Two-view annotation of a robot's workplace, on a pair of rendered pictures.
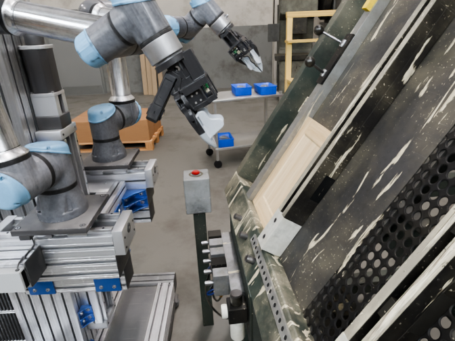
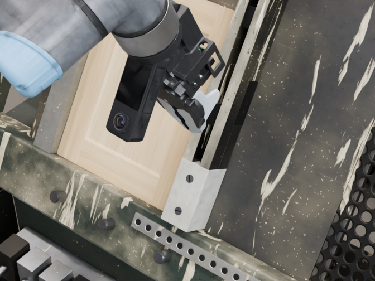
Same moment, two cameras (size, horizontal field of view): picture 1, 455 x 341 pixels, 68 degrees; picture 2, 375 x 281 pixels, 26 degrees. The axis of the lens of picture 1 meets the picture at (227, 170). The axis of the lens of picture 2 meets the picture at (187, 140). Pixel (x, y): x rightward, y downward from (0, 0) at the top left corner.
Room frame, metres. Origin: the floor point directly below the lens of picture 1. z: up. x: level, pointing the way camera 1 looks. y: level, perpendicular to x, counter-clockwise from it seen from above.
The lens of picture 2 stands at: (0.16, 0.67, 2.00)
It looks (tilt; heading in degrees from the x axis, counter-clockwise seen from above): 40 degrees down; 313
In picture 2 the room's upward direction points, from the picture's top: straight up
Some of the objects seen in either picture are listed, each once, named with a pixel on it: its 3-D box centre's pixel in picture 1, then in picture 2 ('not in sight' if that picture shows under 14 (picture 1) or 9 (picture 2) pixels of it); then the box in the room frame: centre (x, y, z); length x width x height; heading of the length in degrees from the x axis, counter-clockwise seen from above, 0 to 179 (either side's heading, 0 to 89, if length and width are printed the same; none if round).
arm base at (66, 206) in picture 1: (59, 197); not in sight; (0.96, 0.53, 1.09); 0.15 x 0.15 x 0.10
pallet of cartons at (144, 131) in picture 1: (118, 128); not in sight; (4.98, 1.63, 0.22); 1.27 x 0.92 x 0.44; 94
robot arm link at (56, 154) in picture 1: (49, 163); not in sight; (0.95, 0.53, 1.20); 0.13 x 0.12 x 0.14; 167
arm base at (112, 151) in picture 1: (107, 146); not in sight; (1.45, 0.53, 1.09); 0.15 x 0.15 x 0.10
